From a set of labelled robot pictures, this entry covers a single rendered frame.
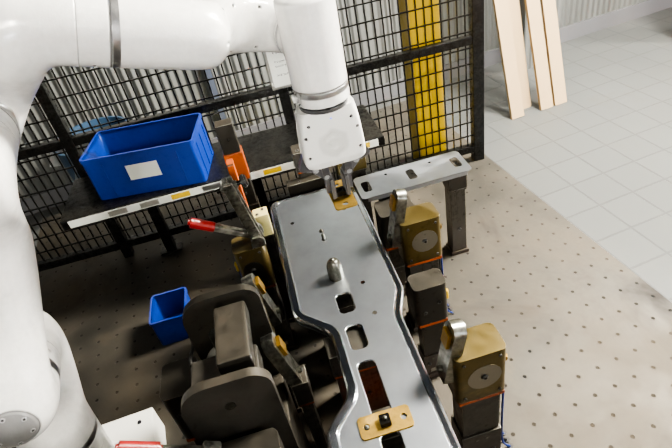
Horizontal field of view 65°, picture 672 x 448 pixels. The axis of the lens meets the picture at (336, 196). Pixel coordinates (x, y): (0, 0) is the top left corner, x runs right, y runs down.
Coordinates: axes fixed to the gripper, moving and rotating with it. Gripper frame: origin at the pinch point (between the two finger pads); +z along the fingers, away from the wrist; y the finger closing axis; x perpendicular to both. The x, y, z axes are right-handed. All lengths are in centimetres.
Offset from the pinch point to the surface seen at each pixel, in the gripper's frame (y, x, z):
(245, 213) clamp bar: -17.5, 17.5, 12.9
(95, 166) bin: -53, 58, 13
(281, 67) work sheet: 2, 73, 6
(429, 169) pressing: 29, 33, 26
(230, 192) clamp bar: -19.0, 17.6, 7.1
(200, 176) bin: -28, 53, 22
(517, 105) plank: 156, 200, 117
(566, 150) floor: 159, 151, 125
